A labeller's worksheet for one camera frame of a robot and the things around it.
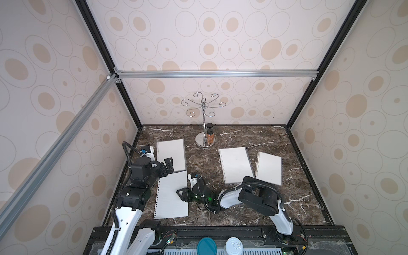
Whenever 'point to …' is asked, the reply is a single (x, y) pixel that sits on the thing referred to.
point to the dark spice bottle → (209, 125)
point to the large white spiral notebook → (174, 149)
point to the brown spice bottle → (210, 132)
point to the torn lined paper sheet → (168, 204)
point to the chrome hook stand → (201, 138)
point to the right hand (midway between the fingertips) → (183, 189)
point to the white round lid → (234, 246)
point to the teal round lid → (206, 246)
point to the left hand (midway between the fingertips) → (168, 159)
